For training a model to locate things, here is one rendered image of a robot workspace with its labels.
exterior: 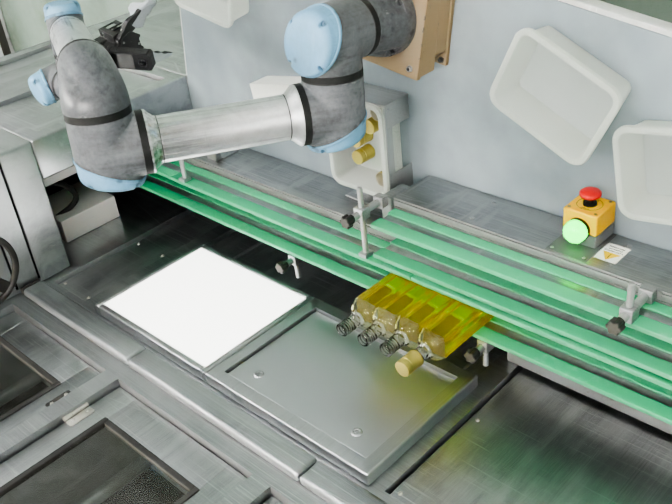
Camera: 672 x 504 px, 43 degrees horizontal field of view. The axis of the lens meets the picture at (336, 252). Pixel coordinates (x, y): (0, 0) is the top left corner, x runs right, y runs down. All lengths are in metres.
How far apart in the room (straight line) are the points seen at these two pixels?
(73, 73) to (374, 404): 0.84
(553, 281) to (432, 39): 0.51
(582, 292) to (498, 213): 0.28
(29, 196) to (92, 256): 0.27
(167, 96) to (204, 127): 0.92
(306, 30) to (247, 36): 0.67
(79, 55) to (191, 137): 0.23
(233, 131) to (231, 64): 0.76
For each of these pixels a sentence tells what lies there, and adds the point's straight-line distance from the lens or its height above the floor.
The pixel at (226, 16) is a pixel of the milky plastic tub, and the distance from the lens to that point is 2.16.
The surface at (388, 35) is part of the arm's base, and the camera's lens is 1.63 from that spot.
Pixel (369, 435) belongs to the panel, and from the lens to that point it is 1.66.
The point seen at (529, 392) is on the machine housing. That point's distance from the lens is 1.80.
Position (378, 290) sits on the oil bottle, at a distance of 1.76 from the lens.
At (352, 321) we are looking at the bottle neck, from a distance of 1.71.
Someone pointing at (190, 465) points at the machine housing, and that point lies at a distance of 1.74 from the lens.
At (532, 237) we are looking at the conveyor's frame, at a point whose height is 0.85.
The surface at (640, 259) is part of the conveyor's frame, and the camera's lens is 1.63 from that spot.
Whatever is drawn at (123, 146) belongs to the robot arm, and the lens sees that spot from 1.52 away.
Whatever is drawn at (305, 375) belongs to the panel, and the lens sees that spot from 1.81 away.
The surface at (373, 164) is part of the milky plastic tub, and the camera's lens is 1.99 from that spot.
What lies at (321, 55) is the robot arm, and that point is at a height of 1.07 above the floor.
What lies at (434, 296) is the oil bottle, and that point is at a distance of 1.73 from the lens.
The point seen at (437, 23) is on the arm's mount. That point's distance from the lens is 1.69.
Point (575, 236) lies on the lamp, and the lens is 1.61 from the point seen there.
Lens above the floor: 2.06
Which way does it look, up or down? 35 degrees down
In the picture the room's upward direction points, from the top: 123 degrees counter-clockwise
